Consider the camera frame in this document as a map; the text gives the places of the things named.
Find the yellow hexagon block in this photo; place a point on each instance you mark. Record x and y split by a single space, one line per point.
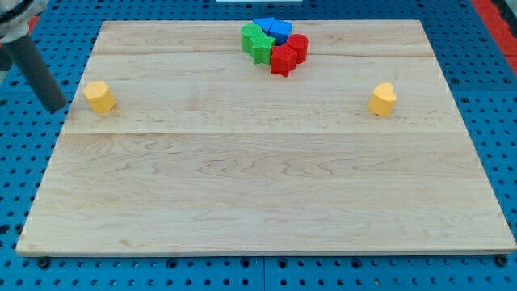
99 96

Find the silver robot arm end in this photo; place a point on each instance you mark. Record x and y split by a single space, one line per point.
15 15

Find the red star block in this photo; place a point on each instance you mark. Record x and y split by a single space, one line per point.
283 60

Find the green star block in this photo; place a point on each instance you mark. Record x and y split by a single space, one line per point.
260 48

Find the light wooden board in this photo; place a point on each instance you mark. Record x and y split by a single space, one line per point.
207 154

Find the red round block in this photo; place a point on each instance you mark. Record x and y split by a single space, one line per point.
300 44

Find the green round block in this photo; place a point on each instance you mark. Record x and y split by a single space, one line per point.
248 31

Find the blue pentagon block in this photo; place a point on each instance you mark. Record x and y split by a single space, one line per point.
280 30

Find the blue triangle block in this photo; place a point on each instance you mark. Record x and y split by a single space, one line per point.
265 24

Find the yellow heart block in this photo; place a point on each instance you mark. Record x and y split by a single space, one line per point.
382 100

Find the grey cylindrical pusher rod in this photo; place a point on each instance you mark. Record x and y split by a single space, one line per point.
24 53

